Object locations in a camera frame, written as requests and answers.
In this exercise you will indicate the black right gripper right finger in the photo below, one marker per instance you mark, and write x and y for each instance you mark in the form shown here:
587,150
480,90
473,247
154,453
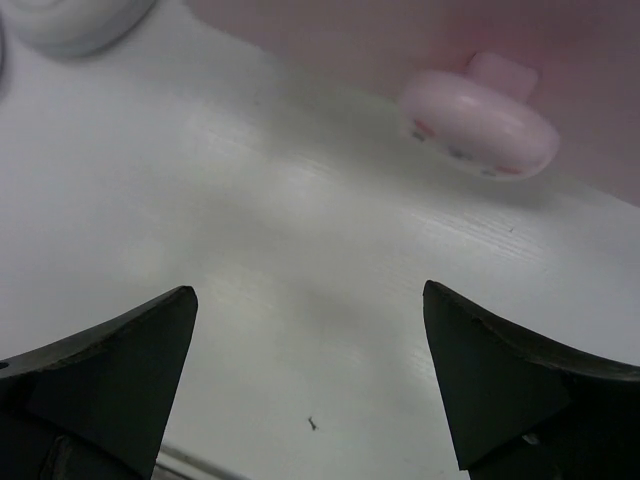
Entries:
520,405

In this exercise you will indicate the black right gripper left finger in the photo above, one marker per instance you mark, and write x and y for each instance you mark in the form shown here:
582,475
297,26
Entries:
95,405

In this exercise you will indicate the aluminium rail frame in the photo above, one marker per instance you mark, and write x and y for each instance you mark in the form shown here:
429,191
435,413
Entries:
174,463

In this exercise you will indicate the white sneaker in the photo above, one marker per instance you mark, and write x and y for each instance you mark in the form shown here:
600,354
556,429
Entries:
73,28

